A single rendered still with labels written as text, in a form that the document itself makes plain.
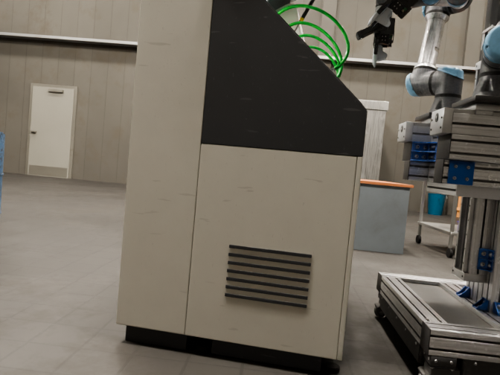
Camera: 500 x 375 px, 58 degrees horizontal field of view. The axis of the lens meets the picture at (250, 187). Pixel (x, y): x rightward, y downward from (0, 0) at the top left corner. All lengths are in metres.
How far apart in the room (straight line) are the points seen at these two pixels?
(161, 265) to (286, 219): 0.50
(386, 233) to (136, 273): 3.16
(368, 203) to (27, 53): 9.62
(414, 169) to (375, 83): 8.64
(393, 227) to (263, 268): 3.03
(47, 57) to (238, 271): 10.76
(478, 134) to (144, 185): 1.22
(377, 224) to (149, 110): 3.18
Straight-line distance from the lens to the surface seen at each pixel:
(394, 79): 10.94
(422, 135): 2.26
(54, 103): 11.81
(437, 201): 10.53
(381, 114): 9.29
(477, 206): 2.08
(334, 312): 1.68
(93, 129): 11.41
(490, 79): 1.87
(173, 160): 1.71
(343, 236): 1.62
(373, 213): 4.53
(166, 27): 1.80
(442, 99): 2.33
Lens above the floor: 0.73
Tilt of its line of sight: 3 degrees down
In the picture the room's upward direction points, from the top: 5 degrees clockwise
